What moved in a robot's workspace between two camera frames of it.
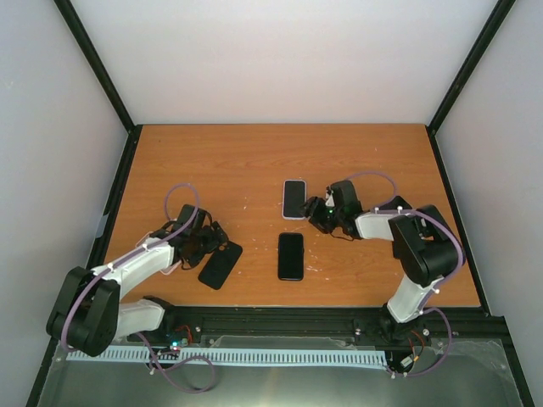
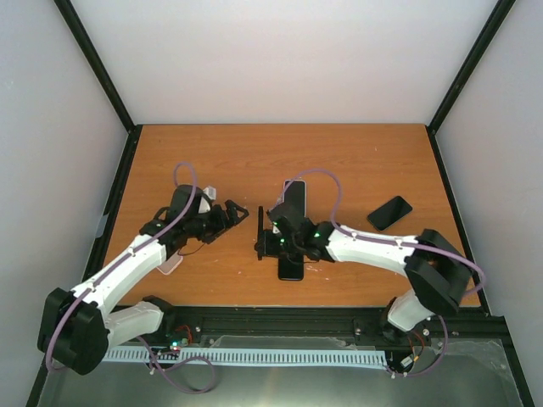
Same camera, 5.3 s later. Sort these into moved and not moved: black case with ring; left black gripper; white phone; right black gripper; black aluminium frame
Moved: right black gripper; left black gripper; black case with ring
Not moved: white phone; black aluminium frame
